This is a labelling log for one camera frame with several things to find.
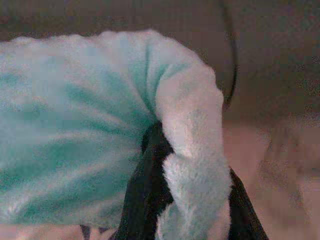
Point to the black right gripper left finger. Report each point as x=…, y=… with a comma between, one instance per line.
x=145, y=195

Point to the teal dotted plush pillow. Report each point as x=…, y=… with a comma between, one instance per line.
x=75, y=125

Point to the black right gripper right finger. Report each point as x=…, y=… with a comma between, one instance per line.
x=243, y=215

